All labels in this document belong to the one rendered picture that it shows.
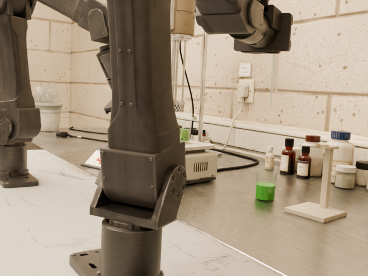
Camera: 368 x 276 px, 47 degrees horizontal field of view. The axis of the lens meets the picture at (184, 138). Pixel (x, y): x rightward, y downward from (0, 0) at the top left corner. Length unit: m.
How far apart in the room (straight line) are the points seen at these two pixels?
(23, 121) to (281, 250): 0.59
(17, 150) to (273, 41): 0.58
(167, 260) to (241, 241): 0.13
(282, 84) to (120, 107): 1.09
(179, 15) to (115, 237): 1.05
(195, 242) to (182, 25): 0.90
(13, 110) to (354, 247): 0.69
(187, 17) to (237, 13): 0.82
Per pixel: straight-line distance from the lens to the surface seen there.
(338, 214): 0.82
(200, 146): 0.98
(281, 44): 0.77
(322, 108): 1.35
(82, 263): 0.52
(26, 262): 0.56
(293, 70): 1.44
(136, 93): 0.41
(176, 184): 0.43
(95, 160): 1.16
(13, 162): 0.99
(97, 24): 0.83
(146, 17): 0.40
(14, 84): 0.96
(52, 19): 3.40
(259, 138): 1.47
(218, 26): 0.62
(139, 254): 0.43
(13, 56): 0.97
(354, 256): 0.64
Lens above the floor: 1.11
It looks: 6 degrees down
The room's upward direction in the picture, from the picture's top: 3 degrees clockwise
